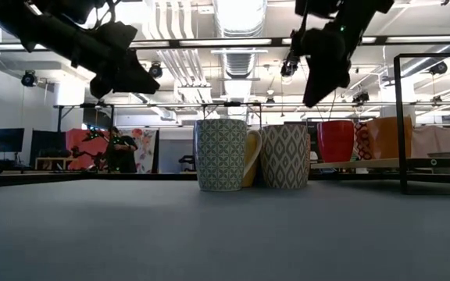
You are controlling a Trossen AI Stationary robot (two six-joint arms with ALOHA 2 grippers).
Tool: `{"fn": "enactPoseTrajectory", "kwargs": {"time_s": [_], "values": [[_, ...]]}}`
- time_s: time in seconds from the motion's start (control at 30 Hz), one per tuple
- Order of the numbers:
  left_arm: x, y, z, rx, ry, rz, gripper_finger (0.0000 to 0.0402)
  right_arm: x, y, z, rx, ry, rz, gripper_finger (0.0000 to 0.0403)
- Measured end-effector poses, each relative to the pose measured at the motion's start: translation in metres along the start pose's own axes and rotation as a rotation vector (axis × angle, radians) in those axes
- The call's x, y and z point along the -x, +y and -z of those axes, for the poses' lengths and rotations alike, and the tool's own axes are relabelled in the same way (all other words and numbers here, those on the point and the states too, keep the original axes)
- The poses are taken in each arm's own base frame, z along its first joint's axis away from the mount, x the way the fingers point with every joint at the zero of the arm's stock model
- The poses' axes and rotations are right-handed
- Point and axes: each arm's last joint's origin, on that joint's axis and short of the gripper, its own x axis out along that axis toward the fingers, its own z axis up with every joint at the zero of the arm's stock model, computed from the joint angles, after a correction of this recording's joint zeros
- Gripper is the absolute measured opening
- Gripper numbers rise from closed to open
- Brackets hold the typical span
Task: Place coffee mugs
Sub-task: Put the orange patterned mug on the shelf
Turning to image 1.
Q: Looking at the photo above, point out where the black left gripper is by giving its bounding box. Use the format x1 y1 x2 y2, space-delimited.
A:
70 21 162 98

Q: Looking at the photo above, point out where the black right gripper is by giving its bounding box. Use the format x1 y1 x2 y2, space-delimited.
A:
289 22 363 109

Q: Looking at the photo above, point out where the red mug with white handle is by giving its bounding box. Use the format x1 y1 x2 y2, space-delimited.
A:
316 119 355 164

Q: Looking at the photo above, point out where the grey diamond-patterned mug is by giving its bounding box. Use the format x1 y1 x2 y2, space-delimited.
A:
259 123 313 190

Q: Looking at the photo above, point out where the plain orange mug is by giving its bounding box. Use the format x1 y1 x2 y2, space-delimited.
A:
366 116 414 160

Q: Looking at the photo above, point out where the yellow mug with white handle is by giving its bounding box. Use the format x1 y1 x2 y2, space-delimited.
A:
241 128 263 188

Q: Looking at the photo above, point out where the green lattice-patterned mug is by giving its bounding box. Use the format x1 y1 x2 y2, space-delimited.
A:
192 118 248 193

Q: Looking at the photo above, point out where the background robot with green lights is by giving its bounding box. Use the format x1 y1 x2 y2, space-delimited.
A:
70 130 132 173

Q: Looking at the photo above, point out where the person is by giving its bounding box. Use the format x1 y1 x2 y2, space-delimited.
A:
105 125 139 174

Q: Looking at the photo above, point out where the floral cloth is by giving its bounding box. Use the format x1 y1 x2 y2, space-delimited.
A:
116 127 160 175

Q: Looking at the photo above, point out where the red cloth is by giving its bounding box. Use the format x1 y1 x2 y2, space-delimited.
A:
65 128 111 171

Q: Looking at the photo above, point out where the black partition panel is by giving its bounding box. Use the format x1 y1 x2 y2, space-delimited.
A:
29 130 68 167

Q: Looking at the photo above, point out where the wooden background bench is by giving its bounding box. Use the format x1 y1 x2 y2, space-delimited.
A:
34 156 80 172

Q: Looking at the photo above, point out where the pink cloth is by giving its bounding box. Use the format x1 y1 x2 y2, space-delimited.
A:
411 125 450 159

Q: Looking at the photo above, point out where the black background monitor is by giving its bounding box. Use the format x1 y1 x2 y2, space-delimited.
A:
0 127 26 154

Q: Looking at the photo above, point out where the blue-grey table mat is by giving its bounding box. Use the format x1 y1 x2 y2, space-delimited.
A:
0 178 450 281

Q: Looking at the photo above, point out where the black ceiling camera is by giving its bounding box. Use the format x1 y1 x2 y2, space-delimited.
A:
428 61 448 76
280 54 300 78
148 62 164 80
20 69 38 88

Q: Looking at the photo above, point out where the black background rig frame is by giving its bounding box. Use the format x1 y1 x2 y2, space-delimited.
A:
52 101 264 130

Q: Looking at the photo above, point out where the silver ceiling duct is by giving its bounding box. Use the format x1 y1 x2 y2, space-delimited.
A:
212 0 268 80

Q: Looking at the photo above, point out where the wooden shelf with black frame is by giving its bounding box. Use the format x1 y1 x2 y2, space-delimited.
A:
309 52 450 196

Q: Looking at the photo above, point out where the black metal table frame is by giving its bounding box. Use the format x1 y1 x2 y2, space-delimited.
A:
0 171 450 189

